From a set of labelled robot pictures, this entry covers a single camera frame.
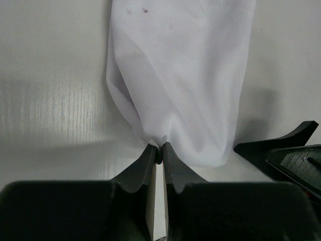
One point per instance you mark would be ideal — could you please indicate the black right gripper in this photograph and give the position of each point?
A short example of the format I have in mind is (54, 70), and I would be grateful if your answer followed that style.
(300, 164)

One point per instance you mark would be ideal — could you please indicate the white t shirt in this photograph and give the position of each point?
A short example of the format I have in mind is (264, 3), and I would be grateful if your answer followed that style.
(175, 71)

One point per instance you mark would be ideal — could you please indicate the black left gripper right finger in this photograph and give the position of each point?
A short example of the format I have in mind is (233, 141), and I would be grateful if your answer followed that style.
(202, 210)

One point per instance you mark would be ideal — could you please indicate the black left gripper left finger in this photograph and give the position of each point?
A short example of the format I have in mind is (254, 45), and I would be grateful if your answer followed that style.
(114, 209)

